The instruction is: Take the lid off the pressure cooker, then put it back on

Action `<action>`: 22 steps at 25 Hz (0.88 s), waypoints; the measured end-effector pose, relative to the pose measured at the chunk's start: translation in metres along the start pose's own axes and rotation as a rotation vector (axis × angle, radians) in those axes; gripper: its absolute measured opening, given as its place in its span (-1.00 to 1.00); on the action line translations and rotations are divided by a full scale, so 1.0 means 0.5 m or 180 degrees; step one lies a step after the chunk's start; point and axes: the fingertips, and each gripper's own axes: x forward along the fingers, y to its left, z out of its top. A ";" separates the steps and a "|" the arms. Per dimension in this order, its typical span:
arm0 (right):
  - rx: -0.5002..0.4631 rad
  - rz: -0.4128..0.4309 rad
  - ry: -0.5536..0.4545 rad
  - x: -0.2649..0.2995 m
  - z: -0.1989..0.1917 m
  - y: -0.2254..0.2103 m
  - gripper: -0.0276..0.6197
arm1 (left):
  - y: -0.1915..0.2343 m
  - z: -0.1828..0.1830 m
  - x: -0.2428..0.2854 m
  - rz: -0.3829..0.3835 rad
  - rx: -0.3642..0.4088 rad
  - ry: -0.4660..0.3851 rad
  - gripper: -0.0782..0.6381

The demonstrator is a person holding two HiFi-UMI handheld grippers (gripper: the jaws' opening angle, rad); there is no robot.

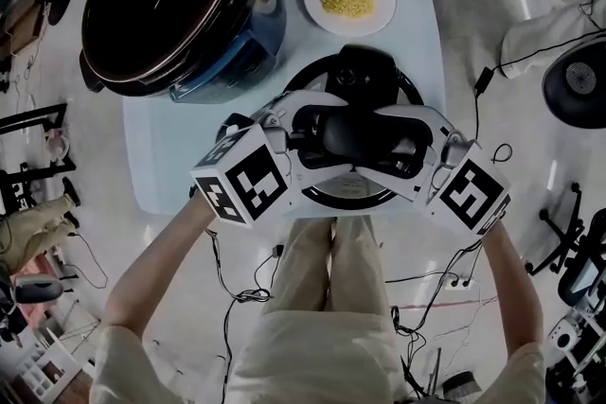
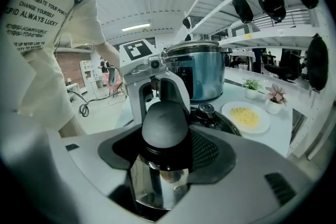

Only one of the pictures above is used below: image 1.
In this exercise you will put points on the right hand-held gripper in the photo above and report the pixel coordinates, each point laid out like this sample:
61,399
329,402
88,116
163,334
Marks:
468,194

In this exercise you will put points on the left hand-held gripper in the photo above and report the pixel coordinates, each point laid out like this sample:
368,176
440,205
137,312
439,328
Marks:
246,184

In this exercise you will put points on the black pressure cooker lid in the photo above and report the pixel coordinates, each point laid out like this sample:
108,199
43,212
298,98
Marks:
360,71

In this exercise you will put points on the dark blue pressure cooker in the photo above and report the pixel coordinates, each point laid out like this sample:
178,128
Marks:
156,5

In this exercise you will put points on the person's left forearm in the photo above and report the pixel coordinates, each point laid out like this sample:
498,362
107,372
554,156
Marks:
156,260

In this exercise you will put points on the person's right forearm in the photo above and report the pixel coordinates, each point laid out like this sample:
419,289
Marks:
511,279

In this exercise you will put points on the black power adapter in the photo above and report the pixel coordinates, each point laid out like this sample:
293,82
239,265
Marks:
484,79

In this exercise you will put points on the person's beige trousers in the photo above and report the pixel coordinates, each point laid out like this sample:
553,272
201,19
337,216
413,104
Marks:
308,269

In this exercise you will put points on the white power strip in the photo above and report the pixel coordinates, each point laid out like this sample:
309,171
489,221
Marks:
457,284

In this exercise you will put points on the small table with light cloth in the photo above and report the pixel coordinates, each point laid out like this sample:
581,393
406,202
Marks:
156,146

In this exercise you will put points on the black oval pack with grille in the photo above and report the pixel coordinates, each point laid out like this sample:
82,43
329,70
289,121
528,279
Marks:
577,85
35,288

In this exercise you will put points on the black office chair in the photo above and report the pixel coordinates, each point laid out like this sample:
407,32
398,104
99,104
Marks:
587,269

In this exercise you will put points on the pale pink bowl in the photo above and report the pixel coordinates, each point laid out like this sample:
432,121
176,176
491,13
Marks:
57,145

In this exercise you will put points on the white side table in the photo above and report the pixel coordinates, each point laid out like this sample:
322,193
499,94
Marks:
33,120

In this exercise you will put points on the brown cardboard box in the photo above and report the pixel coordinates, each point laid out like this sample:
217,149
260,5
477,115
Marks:
23,30

